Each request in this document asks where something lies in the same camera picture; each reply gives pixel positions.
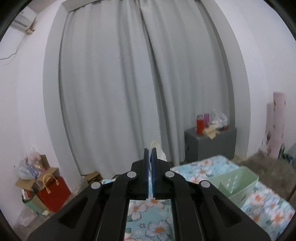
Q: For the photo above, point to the purple bottle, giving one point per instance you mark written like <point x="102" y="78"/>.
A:
<point x="206" y="119"/>

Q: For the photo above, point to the white spoon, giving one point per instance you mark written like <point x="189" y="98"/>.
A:
<point x="160" y="153"/>

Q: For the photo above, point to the red gift bag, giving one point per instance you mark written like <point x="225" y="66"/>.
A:
<point x="54" y="192"/>

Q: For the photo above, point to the dark grey cabinet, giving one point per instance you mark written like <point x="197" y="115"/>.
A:
<point x="198" y="147"/>

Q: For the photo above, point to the green plastic utensil basket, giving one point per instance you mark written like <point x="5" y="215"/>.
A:
<point x="236" y="185"/>

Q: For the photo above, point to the small cardboard box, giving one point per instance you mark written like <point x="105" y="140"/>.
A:
<point x="93" y="177"/>

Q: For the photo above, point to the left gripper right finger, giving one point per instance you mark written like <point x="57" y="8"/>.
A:
<point x="160" y="188"/>

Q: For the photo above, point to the floral blue tablecloth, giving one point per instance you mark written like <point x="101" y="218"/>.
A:
<point x="200" y="212"/>

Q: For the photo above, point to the white air conditioner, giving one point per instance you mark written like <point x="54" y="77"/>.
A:
<point x="24" y="19"/>

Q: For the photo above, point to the red thermos bottle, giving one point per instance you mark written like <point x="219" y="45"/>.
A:
<point x="200" y="124"/>

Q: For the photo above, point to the pink floral roll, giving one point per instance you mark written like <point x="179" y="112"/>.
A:
<point x="275" y="126"/>

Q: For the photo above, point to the brown cardboard box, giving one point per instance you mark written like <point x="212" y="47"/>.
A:
<point x="37" y="184"/>

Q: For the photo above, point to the clear plastic bag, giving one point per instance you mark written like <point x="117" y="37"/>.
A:
<point x="218" y="119"/>

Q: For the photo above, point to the green gift bag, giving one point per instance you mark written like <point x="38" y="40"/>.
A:
<point x="36" y="205"/>

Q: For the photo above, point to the grey curtain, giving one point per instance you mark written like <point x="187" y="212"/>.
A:
<point x="134" y="72"/>

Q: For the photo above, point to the bag of packaged items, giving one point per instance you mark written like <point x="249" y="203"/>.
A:
<point x="30" y="167"/>

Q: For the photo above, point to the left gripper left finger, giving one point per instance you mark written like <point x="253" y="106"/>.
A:
<point x="140" y="184"/>

